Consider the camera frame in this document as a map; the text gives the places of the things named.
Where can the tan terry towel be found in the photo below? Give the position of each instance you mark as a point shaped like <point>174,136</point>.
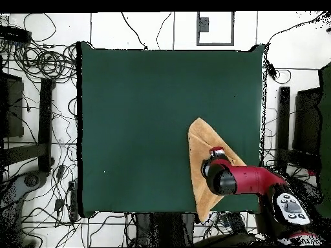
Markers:
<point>199,144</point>

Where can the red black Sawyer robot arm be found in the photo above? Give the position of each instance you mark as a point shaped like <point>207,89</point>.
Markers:
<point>248,178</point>

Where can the black rectangular floor device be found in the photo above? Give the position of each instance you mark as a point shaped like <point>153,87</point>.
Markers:
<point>236,222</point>

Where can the black box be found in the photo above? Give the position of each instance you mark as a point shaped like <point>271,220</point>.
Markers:
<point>13,106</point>
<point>306,121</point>

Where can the dark green table cloth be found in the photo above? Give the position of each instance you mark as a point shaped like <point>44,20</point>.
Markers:
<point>129,103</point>

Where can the gray black floor stand base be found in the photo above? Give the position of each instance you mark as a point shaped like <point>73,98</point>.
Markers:
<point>31,180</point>
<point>310,191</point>

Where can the dark green fabric sheet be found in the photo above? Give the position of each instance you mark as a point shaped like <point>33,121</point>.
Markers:
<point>325,129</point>

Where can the gray square floor box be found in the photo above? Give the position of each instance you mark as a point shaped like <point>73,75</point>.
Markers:
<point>203,24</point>

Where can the small black power adapter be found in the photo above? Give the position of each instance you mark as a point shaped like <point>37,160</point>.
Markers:
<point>59,205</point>
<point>60,171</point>

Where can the black power strip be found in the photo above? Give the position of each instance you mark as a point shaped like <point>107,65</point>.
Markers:
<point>15,33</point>

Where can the black metal stand frame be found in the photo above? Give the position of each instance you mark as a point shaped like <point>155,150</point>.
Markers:
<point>283,129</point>
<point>45,124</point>

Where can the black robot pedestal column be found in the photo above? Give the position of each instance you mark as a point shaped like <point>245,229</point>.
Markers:
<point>165,230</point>

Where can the gray floor hatch frame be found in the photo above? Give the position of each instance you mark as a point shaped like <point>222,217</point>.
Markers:
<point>214,44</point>

